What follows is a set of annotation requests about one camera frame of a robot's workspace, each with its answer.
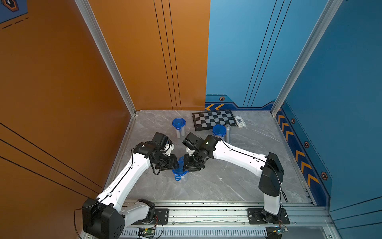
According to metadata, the clear plastic container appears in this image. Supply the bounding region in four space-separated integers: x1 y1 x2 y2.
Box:
174 174 188 183
212 124 227 141
172 118 186 138

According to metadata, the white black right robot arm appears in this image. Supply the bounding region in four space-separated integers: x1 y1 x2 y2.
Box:
183 133 284 224

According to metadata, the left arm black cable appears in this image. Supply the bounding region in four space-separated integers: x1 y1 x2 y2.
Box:
74 146 135 239

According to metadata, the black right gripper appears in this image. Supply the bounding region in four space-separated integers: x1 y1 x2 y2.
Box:
179 149 204 172

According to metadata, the black white checkerboard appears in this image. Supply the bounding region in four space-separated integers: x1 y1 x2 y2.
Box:
192 110 237 131

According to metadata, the silver microphone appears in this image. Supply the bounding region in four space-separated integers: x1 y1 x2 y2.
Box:
225 124 231 144

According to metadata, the clear plastic container back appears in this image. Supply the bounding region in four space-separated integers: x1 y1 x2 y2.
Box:
172 118 186 138

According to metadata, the small white card box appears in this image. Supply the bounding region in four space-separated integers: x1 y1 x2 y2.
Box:
234 116 246 128

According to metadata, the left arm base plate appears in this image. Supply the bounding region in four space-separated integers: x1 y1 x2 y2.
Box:
133 208 169 226

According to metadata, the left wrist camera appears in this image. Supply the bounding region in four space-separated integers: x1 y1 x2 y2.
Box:
152 132 175 156

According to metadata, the aluminium front rail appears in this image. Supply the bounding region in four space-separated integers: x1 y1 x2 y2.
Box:
83 201 335 229

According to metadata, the circuit board right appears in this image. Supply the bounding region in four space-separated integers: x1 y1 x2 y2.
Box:
265 227 288 239

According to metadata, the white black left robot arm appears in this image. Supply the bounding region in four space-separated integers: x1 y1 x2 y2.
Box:
81 140 179 239

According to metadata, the green circuit board left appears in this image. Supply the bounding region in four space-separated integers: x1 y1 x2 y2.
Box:
137 228 156 239

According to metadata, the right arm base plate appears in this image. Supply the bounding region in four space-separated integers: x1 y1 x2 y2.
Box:
247 207 290 225

